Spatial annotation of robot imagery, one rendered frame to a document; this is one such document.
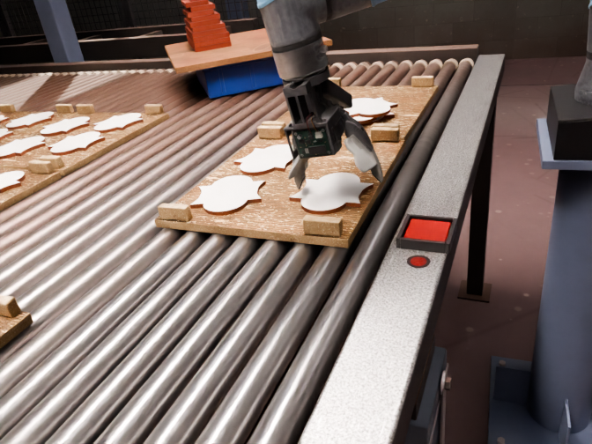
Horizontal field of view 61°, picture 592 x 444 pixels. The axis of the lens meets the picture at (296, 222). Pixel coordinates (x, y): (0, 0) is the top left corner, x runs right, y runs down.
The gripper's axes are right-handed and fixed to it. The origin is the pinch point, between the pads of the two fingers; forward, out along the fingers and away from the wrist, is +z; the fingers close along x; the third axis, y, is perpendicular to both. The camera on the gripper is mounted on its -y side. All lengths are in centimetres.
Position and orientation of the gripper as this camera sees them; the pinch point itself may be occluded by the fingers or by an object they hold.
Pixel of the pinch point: (340, 184)
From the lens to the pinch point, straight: 86.8
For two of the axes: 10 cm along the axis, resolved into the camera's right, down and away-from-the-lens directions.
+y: -3.5, 5.4, -7.6
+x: 8.9, -0.5, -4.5
